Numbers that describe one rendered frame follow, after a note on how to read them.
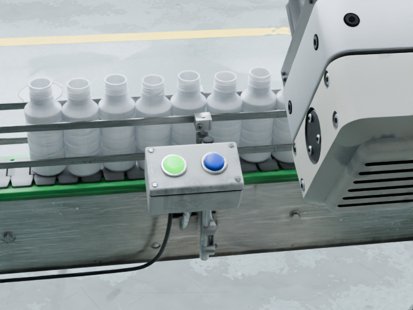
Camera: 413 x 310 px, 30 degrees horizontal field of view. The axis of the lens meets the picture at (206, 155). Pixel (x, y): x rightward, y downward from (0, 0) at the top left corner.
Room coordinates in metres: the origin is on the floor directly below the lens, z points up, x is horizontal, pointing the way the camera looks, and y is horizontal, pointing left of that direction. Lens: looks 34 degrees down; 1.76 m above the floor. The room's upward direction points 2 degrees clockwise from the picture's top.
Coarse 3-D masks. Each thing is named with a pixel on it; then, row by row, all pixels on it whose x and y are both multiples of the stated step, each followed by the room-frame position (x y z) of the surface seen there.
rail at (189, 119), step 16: (208, 96) 1.15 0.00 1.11; (256, 112) 1.09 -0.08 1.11; (272, 112) 1.09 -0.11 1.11; (0, 128) 1.02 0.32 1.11; (16, 128) 1.02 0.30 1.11; (32, 128) 1.03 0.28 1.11; (48, 128) 1.03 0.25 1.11; (64, 128) 1.03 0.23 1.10; (80, 128) 1.04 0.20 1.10; (0, 144) 1.09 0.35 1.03; (288, 144) 1.10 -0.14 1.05; (32, 160) 1.03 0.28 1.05; (48, 160) 1.03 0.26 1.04; (64, 160) 1.03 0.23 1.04; (80, 160) 1.04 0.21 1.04; (96, 160) 1.04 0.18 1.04; (112, 160) 1.05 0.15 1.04; (128, 160) 1.05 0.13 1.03
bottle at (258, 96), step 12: (252, 72) 1.14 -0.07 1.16; (264, 72) 1.14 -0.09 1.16; (252, 84) 1.12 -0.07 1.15; (264, 84) 1.11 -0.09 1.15; (240, 96) 1.13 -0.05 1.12; (252, 96) 1.11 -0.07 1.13; (264, 96) 1.11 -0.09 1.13; (252, 108) 1.10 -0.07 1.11; (264, 108) 1.10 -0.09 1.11; (252, 120) 1.10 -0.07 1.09; (264, 120) 1.10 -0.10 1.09; (252, 132) 1.10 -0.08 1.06; (264, 132) 1.10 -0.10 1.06; (240, 144) 1.11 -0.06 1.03; (252, 144) 1.10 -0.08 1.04; (264, 144) 1.10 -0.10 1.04; (240, 156) 1.11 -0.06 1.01; (252, 156) 1.10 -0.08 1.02; (264, 156) 1.11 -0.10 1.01
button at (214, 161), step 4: (208, 156) 0.94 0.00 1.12; (212, 156) 0.94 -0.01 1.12; (216, 156) 0.94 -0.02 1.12; (220, 156) 0.94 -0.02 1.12; (208, 160) 0.94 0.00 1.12; (212, 160) 0.94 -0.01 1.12; (216, 160) 0.94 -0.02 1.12; (220, 160) 0.94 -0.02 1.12; (208, 164) 0.93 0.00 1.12; (212, 164) 0.93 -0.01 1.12; (216, 164) 0.93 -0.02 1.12; (220, 164) 0.93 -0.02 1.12; (208, 168) 0.93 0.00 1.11; (212, 168) 0.93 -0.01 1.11; (216, 168) 0.93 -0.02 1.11; (220, 168) 0.93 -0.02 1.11
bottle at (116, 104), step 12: (108, 84) 1.07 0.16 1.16; (120, 84) 1.07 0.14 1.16; (108, 96) 1.07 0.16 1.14; (120, 96) 1.07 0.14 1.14; (108, 108) 1.07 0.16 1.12; (120, 108) 1.07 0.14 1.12; (132, 108) 1.08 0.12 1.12; (108, 132) 1.06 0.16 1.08; (120, 132) 1.06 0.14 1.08; (132, 132) 1.07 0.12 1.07; (108, 144) 1.06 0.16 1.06; (120, 144) 1.06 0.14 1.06; (132, 144) 1.07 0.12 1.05; (108, 168) 1.06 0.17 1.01; (120, 168) 1.06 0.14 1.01
